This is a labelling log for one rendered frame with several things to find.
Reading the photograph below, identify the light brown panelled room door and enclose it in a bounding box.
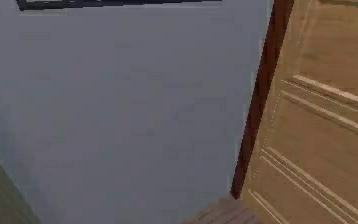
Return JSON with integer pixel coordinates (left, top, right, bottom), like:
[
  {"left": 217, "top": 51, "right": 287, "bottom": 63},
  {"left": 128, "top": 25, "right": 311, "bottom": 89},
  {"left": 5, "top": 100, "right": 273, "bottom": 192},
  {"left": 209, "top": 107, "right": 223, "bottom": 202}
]
[{"left": 230, "top": 0, "right": 358, "bottom": 224}]

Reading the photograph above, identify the black framed wall picture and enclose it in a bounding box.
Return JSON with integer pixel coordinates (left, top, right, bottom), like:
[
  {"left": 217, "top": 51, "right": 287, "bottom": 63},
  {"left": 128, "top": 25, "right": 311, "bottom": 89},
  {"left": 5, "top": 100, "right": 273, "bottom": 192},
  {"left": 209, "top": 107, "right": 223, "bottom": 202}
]
[{"left": 15, "top": 0, "right": 223, "bottom": 12}]

